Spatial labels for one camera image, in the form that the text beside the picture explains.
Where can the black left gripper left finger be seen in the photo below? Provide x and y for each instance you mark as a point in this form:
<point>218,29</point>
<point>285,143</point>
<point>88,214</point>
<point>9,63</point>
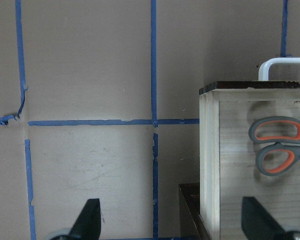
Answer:
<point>87,225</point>

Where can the light wooden drawer white handle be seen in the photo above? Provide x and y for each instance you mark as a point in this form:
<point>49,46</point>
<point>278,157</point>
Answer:
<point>228,169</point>

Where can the grey orange scissors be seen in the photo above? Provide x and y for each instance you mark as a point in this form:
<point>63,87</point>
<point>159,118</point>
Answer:
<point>286,144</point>

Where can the dark brown wooden cabinet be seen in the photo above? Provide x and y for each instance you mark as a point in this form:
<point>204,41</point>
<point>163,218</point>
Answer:
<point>191,224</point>

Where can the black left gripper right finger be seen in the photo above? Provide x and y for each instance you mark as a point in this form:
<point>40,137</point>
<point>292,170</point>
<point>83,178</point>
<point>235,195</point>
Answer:
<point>258,224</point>

